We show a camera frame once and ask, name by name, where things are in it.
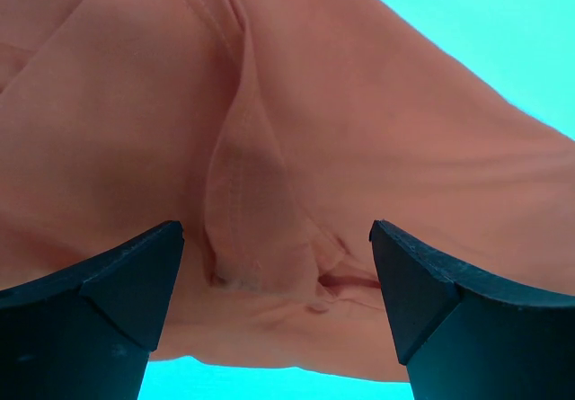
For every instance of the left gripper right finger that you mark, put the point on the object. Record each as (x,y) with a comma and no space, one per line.
(465,333)

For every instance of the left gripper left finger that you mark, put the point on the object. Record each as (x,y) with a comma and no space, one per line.
(87,332)

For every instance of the orange t shirt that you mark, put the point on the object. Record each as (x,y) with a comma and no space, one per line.
(276,132)

